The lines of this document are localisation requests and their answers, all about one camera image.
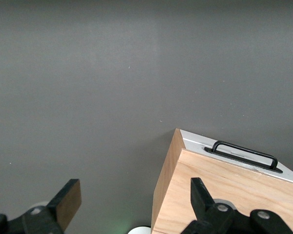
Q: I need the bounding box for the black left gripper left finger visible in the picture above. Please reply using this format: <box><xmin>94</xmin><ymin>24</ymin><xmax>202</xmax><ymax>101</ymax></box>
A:
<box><xmin>0</xmin><ymin>179</ymin><xmax>83</xmax><ymax>234</ymax></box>

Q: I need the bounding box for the wooden drawer cabinet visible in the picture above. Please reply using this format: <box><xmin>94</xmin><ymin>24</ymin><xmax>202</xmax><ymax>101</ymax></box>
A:
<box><xmin>150</xmin><ymin>128</ymin><xmax>293</xmax><ymax>234</ymax></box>

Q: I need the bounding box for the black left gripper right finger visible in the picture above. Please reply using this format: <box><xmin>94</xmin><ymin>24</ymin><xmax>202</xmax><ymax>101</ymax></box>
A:
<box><xmin>180</xmin><ymin>177</ymin><xmax>293</xmax><ymax>234</ymax></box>

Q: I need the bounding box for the white drawer with black handle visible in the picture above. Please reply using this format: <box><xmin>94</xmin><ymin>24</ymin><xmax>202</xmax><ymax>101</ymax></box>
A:
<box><xmin>180</xmin><ymin>129</ymin><xmax>293</xmax><ymax>185</ymax></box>

